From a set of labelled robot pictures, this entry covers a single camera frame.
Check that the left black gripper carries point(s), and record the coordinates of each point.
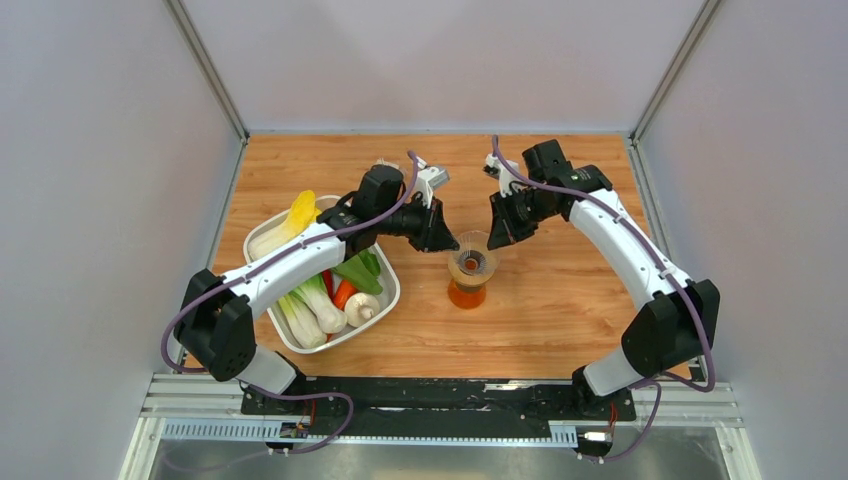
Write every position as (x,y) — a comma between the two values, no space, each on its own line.
(439,239)

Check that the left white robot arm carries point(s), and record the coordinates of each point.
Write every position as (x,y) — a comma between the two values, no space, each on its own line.
(216,321)

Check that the yellow napa cabbage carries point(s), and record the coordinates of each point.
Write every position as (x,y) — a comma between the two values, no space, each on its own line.
(282,228)

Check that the orange carrot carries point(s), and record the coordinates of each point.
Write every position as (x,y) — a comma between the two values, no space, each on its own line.
(343,293)

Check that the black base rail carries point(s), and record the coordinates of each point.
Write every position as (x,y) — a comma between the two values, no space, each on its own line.
(443,408)

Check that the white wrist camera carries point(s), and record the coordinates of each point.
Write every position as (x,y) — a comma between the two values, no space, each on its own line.
(428,179)
(495,169)

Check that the white vegetable tray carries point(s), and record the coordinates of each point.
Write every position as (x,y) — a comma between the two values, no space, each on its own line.
(388,299)

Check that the pale bok choy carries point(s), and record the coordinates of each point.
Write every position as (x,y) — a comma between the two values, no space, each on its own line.
(302,322)

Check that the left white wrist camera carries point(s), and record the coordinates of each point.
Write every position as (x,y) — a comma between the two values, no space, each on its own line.
(428,179)

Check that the green leafy vegetable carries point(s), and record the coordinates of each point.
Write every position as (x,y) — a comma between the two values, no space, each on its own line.
(362,271)

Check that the red chili pepper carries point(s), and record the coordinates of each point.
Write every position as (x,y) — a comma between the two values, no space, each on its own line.
(328,280)

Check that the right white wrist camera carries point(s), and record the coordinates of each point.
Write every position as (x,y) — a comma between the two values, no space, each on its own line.
(495,169)

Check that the orange glass carafe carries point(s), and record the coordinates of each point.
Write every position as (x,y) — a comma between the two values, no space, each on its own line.
(466,296)

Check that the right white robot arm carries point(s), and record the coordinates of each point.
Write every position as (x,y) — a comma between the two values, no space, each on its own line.
(676,315)

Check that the white mushroom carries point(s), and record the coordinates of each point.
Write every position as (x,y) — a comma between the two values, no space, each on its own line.
(360,308)

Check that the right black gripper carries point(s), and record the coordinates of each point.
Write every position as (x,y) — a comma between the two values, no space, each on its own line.
(503,232)

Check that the green bok choy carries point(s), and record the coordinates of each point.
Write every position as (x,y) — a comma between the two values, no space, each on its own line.
(313,293)

